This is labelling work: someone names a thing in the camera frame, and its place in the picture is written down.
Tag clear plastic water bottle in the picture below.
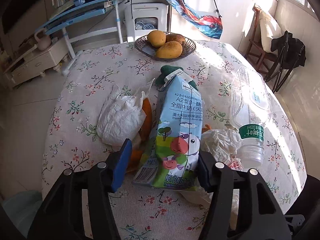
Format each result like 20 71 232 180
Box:
230 66 271 169

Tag black folding chair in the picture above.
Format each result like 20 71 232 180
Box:
264 30 306 93

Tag green knitted cloth with label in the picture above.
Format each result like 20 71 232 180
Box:
155 65 198 90

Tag wooden chair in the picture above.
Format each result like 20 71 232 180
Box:
244 5 282 77

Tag yellow mango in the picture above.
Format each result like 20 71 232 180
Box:
147 30 166 48
156 41 183 59

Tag blue cow milk carton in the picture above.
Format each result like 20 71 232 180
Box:
133 73 203 190

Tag pink kettlebell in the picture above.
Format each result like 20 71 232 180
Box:
34 28 52 51

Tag orange peel piece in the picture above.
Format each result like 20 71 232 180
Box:
126 98 152 173

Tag blue adjustable study desk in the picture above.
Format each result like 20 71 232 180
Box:
34 0 131 76

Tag white tissue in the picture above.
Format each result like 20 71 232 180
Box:
97 81 153 147
200 126 244 171

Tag white tv cabinet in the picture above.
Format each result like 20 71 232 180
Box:
3 38 68 89

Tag brown spotted mango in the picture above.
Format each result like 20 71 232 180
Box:
166 33 185 45

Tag colourful blue red bag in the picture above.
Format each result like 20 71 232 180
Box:
166 0 223 40

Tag yellow mango back left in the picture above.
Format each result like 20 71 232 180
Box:
147 30 166 48

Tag white plastic chair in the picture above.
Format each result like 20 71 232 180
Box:
124 3 168 42

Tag yellow mango front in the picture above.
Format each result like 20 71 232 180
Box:
156 41 183 59

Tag white wall cabinet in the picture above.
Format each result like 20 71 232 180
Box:
184 0 278 53

